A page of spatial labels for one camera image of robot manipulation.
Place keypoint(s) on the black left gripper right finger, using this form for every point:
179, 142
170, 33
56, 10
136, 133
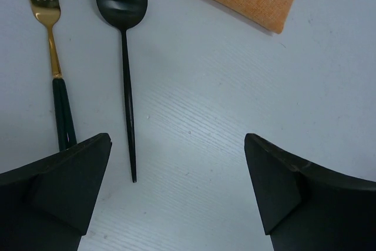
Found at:
305, 206

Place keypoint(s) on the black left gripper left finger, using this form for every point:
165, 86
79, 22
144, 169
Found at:
48, 204

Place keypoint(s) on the gold fork with dark handle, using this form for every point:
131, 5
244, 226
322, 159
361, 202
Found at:
48, 12

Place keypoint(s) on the black spoon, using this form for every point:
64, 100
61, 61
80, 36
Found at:
123, 15

